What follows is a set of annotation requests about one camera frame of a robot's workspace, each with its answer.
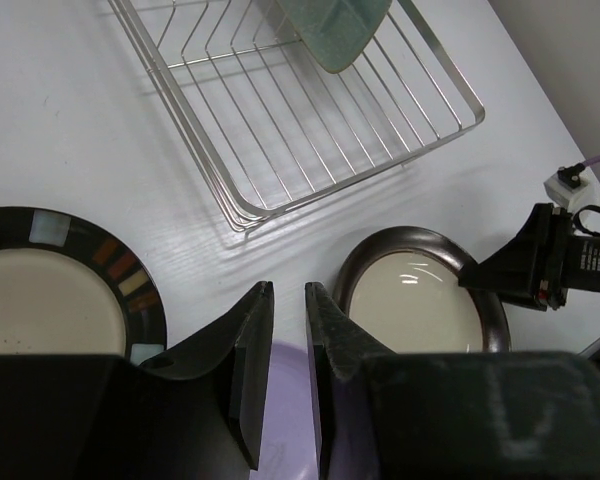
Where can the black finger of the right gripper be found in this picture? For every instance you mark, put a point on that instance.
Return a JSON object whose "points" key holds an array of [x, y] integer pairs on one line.
{"points": [[511, 272]]}

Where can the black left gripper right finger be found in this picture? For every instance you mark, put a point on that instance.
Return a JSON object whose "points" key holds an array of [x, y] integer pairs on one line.
{"points": [[350, 394]]}

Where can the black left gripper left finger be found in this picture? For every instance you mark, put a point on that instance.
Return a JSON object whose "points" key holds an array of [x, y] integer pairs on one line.
{"points": [[214, 385]]}

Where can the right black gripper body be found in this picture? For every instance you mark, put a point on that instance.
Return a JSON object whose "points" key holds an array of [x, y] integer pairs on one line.
{"points": [[567, 257]]}

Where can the brown rimmed cream plate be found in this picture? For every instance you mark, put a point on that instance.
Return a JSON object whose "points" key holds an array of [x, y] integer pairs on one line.
{"points": [[401, 285]]}

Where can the teal rectangular ceramic plate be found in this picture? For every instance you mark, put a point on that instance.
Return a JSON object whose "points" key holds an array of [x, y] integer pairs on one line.
{"points": [[335, 31]]}

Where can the purple plastic plate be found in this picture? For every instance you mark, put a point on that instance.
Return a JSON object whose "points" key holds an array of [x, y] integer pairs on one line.
{"points": [[288, 449]]}

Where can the black mosaic rimmed plate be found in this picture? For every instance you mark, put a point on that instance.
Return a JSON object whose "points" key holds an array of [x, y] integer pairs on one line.
{"points": [[68, 286]]}

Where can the metal wire dish rack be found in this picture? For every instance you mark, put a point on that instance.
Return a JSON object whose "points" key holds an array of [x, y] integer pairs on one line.
{"points": [[270, 130]]}

